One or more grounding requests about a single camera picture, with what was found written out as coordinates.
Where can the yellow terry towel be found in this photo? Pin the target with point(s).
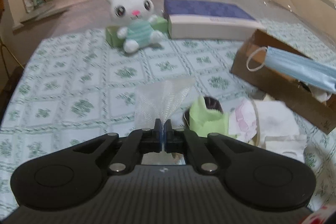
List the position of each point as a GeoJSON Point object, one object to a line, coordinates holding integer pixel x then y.
{"type": "Point", "coordinates": [253, 141]}

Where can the clear mesh plastic bag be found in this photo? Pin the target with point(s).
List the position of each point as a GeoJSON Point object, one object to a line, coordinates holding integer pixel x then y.
{"type": "Point", "coordinates": [160, 100]}

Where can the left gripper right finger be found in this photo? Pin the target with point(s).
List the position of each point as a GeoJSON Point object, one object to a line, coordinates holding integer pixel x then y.
{"type": "Point", "coordinates": [191, 146]}

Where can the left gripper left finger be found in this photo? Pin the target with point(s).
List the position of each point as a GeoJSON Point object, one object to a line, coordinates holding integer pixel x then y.
{"type": "Point", "coordinates": [133, 147]}

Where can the white cloth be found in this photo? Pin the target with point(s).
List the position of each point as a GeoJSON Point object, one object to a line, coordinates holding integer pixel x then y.
{"type": "Point", "coordinates": [277, 130]}

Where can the purple white flat box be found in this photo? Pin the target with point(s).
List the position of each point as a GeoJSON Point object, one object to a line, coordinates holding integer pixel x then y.
{"type": "Point", "coordinates": [196, 19]}

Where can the green floral tablecloth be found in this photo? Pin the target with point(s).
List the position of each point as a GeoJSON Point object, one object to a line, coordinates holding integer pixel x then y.
{"type": "Point", "coordinates": [76, 87]}

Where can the grey cloth face mask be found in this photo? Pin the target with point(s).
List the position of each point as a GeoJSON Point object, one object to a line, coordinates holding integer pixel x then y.
{"type": "Point", "coordinates": [320, 95]}

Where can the white bunny plush toy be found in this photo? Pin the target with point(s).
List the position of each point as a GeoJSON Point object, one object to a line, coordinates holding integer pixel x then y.
{"type": "Point", "coordinates": [135, 20]}

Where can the blue surgical mask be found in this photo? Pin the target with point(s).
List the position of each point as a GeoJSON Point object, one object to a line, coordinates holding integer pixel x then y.
{"type": "Point", "coordinates": [301, 68]}

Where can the green microfiber cloth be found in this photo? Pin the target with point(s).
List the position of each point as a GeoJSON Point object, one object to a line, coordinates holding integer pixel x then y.
{"type": "Point", "coordinates": [204, 122]}

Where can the brown cardboard tray box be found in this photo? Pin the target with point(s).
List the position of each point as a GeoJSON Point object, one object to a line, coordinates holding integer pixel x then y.
{"type": "Point", "coordinates": [280, 86]}

